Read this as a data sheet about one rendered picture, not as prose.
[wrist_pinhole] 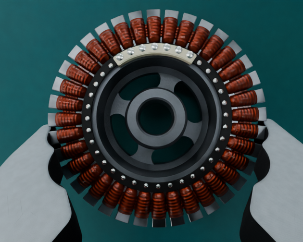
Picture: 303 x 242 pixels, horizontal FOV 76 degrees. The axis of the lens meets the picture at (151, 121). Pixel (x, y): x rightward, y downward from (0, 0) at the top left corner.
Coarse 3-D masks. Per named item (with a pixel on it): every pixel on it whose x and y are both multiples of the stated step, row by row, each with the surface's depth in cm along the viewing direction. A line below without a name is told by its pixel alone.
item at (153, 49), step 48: (96, 48) 10; (144, 48) 10; (192, 48) 10; (240, 48) 10; (96, 96) 10; (144, 96) 11; (240, 96) 9; (96, 144) 10; (144, 144) 10; (192, 144) 12; (240, 144) 9; (96, 192) 9; (144, 192) 10; (192, 192) 10
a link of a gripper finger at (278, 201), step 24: (264, 144) 9; (288, 144) 9; (264, 168) 8; (288, 168) 7; (264, 192) 7; (288, 192) 7; (264, 216) 6; (288, 216) 6; (240, 240) 7; (264, 240) 6; (288, 240) 5
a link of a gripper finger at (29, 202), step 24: (24, 144) 9; (48, 144) 9; (0, 168) 8; (24, 168) 8; (48, 168) 8; (0, 192) 7; (24, 192) 7; (48, 192) 7; (0, 216) 6; (24, 216) 6; (48, 216) 6; (72, 216) 6; (0, 240) 6; (24, 240) 5; (48, 240) 5; (72, 240) 6
